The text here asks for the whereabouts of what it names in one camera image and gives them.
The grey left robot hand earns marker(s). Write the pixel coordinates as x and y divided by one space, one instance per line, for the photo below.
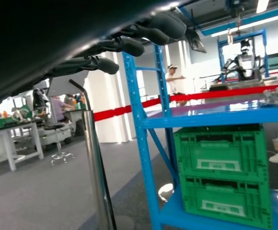
45 35

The blue metal shelf rack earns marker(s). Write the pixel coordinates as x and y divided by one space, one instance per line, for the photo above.
141 143

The white pillar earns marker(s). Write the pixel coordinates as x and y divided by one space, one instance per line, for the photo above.
107 104

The black stool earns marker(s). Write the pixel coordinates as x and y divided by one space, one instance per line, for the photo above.
58 143

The white table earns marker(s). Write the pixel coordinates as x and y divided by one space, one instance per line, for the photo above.
9 149

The black hanging monitor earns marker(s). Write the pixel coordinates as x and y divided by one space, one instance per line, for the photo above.
196 41

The green plastic crate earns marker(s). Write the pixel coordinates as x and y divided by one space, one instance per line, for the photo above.
220 152
225 200

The silver humanoid robot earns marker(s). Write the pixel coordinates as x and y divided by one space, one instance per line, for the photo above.
245 62

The drink cup with straw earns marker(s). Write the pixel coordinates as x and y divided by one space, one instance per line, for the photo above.
277 144

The blue gantry frame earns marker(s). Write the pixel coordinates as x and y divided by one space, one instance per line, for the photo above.
264 47

